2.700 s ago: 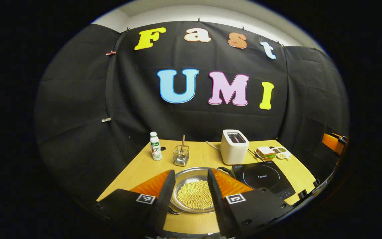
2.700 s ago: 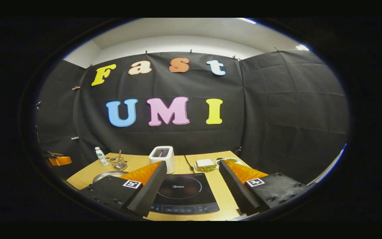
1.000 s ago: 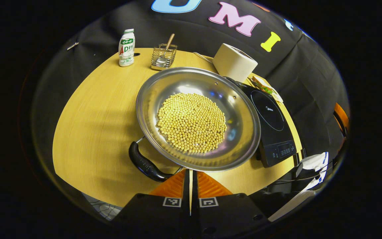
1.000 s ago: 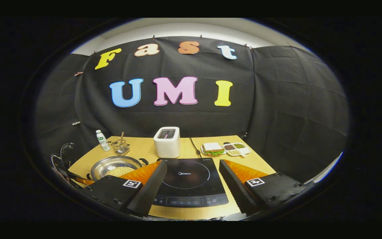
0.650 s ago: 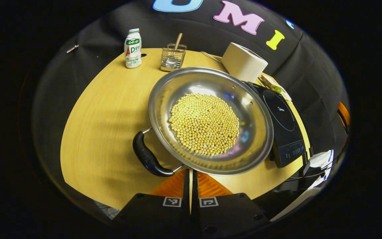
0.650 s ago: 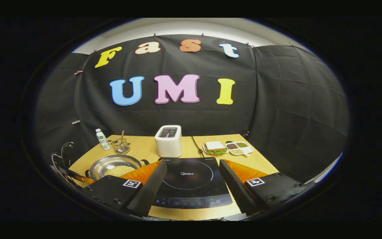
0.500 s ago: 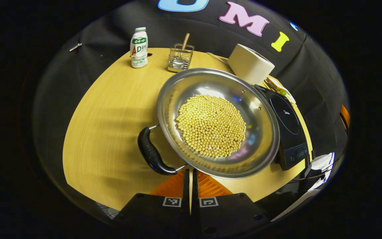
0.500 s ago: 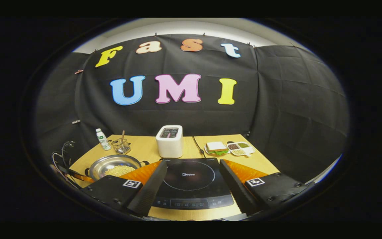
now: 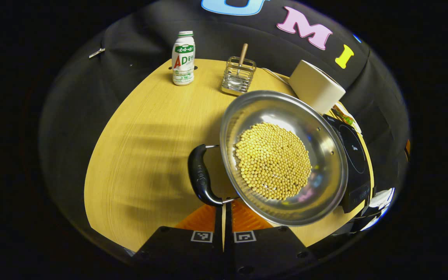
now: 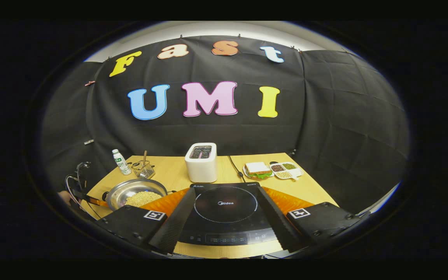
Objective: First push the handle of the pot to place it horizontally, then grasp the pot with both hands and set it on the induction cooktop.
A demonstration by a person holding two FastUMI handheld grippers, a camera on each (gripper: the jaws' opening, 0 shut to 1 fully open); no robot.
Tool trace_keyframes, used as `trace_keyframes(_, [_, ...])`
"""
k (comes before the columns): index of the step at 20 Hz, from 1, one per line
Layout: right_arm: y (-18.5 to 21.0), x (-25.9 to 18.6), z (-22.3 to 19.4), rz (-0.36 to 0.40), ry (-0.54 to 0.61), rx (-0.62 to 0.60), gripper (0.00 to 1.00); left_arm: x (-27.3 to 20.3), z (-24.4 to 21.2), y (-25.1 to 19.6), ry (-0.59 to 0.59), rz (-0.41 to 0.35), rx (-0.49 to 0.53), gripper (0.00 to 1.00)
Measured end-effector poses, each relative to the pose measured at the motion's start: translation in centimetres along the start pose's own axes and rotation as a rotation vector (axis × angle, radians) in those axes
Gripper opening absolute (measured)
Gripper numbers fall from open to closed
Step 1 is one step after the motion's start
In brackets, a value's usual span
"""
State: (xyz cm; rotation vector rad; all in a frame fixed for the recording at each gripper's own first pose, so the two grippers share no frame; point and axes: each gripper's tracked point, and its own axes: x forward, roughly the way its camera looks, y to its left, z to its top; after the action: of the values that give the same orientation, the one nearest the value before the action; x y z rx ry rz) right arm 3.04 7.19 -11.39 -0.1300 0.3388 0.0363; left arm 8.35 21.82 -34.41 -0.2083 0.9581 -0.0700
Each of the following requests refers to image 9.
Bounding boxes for wire mesh utensil holder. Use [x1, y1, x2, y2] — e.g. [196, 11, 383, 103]
[221, 56, 257, 96]

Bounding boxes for power cable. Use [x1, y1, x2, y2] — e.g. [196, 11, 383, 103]
[261, 68, 291, 86]

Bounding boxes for black induction cooktop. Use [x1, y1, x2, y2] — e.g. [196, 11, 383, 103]
[323, 114, 372, 214]

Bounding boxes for wooden utensil handle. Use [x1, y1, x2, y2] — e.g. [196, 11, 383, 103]
[238, 44, 249, 74]

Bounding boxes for black backdrop cloth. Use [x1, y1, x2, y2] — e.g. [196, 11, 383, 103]
[39, 0, 410, 234]

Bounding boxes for sandwich with lettuce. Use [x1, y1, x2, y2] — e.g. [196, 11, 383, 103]
[333, 102, 362, 135]

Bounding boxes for pile of yellow soybeans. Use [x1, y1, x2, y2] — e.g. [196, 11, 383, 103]
[235, 122, 312, 201]

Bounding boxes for white green-label drink bottle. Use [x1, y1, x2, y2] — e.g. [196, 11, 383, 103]
[171, 31, 196, 86]

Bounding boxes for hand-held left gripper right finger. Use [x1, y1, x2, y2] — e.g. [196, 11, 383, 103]
[225, 200, 318, 280]

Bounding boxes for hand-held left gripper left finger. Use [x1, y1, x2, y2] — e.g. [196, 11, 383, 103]
[133, 202, 224, 279]

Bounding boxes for stainless steel pot black handles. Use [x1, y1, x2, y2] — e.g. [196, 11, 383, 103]
[188, 90, 349, 227]

